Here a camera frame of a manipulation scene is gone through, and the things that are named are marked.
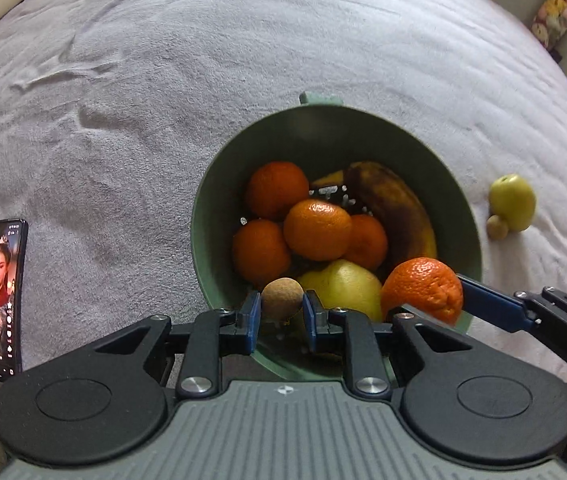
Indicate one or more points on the small yellow-green apple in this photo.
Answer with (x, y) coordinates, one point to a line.
(513, 202)

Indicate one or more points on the yellow banana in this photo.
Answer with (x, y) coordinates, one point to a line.
(331, 179)

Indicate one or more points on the brown spotted banana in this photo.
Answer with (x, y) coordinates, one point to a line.
(396, 205)

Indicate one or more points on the large yellow-green apple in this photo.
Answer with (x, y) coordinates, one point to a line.
(348, 287)

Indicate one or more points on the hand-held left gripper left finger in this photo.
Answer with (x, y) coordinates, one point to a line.
(252, 322)

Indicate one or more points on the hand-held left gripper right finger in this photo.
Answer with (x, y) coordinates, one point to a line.
(312, 322)

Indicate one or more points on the green colander bowl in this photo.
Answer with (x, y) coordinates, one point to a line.
(313, 130)

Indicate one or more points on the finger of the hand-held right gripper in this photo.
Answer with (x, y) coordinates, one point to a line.
(493, 302)

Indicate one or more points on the brown longan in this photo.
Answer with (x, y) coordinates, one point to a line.
(497, 227)
(281, 300)

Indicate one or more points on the orange mandarin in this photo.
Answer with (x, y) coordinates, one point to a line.
(317, 230)
(276, 187)
(369, 242)
(421, 287)
(258, 252)

